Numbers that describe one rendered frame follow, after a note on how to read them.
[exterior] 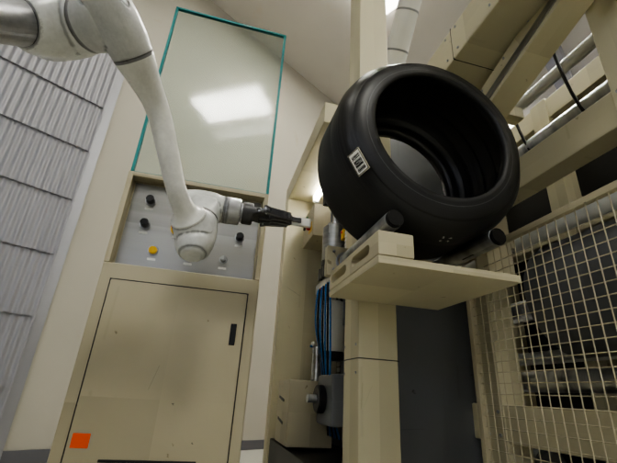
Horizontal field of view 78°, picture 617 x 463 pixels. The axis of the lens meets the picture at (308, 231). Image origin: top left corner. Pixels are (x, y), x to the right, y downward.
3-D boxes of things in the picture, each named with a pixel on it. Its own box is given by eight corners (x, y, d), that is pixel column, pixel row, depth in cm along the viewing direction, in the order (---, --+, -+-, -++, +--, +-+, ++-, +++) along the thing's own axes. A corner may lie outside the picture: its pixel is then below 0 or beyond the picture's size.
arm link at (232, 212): (225, 203, 132) (242, 206, 133) (221, 227, 128) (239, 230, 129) (226, 191, 124) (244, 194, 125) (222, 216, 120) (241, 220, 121)
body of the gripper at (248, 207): (243, 197, 125) (272, 201, 126) (241, 208, 132) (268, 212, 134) (241, 217, 122) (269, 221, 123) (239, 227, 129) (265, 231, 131)
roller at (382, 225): (353, 258, 121) (349, 271, 119) (340, 253, 120) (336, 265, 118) (406, 213, 90) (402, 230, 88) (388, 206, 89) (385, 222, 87)
